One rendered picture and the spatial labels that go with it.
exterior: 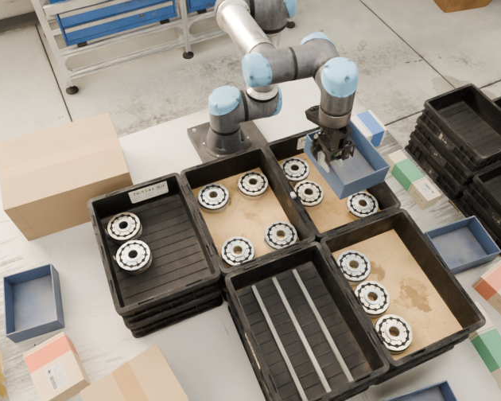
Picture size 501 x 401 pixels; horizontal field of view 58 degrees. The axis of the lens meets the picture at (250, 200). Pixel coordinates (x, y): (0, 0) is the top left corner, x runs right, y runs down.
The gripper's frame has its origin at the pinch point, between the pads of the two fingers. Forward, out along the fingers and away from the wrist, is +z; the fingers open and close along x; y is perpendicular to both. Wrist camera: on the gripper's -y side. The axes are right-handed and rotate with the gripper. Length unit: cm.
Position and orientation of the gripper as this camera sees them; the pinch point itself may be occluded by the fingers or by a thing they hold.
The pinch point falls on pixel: (324, 162)
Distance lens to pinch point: 127.5
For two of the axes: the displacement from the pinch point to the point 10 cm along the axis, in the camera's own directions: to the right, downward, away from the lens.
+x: 9.1, -3.9, 1.7
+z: 0.7, 5.3, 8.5
